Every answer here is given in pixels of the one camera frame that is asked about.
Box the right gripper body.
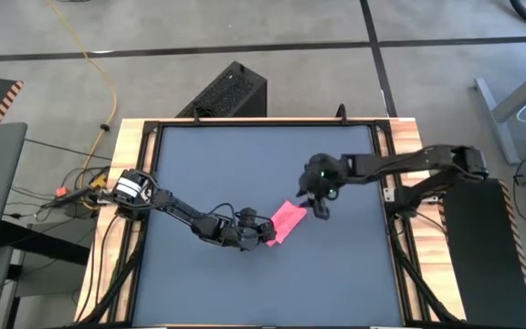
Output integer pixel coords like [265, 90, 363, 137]
[297, 153, 353, 205]

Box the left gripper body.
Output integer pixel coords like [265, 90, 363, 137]
[226, 218, 278, 251]

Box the pink fluffy towel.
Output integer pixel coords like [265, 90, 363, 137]
[265, 199, 309, 248]

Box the grey table mat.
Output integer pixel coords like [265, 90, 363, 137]
[132, 124, 405, 328]

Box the black computer tower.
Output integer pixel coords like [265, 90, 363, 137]
[175, 60, 268, 119]

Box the large striped-edge floor mat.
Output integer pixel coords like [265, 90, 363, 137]
[438, 177, 526, 329]

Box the black power strip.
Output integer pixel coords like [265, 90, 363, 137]
[50, 186, 121, 212]

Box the grey metal desk leg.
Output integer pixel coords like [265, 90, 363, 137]
[475, 57, 526, 165]

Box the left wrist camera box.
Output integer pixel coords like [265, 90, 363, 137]
[237, 207, 258, 226]

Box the yellow floor cable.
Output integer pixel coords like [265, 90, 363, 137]
[45, 0, 119, 189]

